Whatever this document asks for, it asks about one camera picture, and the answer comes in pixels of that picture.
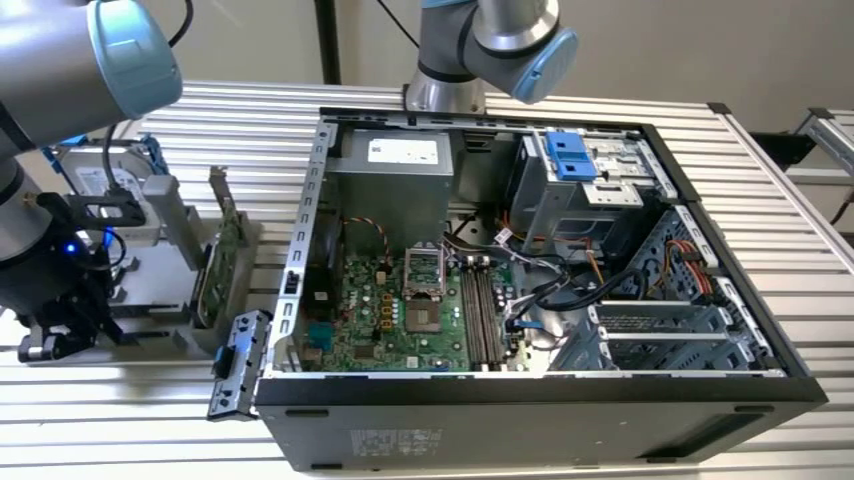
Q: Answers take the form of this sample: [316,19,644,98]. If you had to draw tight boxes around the green graphics card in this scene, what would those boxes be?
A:
[189,167,252,329]

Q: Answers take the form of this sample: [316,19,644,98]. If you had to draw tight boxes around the hard disk in blue carrier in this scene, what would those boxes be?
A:
[38,132,167,242]

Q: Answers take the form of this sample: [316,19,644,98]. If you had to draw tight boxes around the grey card retention bracket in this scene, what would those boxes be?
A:
[205,308,274,421]

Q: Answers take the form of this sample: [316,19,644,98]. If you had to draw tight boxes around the grey metal drive cage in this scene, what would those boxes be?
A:
[509,127,668,256]

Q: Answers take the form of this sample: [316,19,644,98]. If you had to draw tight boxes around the grey power supply unit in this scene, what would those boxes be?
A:
[325,128,456,251]

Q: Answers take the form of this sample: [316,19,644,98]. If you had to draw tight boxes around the green motherboard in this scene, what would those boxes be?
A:
[296,217,534,372]

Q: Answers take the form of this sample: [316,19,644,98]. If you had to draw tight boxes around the grey parts rack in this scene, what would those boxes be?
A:
[85,174,265,362]

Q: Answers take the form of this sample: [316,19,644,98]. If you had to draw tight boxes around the black open PC case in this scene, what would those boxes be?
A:
[256,107,828,474]

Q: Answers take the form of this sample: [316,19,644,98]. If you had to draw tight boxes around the black vertical pole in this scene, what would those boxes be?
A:
[313,0,342,85]

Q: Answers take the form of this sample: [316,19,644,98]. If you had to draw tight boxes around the thick black cable loop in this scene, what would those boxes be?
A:
[516,269,645,314]

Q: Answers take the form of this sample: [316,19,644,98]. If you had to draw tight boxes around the orange red yellow wires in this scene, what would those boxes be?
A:
[498,207,605,284]
[656,239,721,304]

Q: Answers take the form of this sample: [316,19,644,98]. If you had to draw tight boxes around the multicoloured fan wires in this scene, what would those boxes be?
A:
[340,216,396,276]

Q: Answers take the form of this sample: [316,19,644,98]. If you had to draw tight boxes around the aluminium slat side table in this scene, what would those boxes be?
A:
[783,107,854,226]

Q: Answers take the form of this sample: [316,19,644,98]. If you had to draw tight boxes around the power supply wire bundle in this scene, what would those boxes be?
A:
[442,227,581,281]

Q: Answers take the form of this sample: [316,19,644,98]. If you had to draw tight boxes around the metal socket cover frame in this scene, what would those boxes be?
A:
[402,241,446,296]

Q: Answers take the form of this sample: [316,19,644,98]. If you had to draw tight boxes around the CPU socket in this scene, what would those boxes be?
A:
[404,294,446,335]

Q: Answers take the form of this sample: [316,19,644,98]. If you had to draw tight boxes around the blue drive bay latch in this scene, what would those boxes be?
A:
[544,130,594,181]

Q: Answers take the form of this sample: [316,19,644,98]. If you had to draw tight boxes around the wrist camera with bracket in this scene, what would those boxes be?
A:
[35,191,149,232]

